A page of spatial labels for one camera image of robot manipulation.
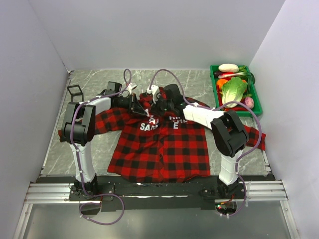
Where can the small circuit board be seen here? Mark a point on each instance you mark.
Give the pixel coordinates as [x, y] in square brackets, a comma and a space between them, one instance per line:
[226, 208]

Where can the aluminium frame rail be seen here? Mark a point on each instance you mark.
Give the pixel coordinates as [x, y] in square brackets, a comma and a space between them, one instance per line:
[59, 193]

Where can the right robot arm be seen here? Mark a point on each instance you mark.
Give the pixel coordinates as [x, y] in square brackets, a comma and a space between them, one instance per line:
[230, 135]

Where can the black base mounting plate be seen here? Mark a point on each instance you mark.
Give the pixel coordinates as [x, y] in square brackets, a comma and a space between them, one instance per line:
[115, 193]

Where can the white green onion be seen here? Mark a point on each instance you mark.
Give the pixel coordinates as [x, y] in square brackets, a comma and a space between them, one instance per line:
[226, 75]

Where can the dark purple eggplant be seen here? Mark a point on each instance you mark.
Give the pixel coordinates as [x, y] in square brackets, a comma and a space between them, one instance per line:
[217, 73]

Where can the green white cabbage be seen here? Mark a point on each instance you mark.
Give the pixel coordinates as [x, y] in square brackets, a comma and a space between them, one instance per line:
[233, 90]

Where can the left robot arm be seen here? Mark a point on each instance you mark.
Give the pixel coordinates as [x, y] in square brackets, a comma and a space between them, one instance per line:
[78, 129]

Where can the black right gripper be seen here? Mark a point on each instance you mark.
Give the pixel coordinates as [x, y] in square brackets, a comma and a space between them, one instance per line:
[155, 105]

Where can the purple onion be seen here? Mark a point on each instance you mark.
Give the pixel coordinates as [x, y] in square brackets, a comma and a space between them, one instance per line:
[249, 102]

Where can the red black plaid shirt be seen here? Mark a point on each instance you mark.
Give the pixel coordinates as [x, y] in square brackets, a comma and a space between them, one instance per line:
[155, 149]

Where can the white potato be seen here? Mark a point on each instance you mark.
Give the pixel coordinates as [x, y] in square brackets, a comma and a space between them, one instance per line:
[228, 68]

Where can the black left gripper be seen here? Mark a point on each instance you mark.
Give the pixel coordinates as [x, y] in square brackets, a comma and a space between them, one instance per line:
[134, 105]

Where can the orange fruit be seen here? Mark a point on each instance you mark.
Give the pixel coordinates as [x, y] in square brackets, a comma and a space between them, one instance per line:
[221, 82]

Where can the red chili pepper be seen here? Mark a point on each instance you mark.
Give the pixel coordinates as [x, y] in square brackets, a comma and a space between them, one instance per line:
[237, 109]

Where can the black brooch display box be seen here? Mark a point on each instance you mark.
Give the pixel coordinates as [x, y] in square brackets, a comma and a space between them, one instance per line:
[76, 93]

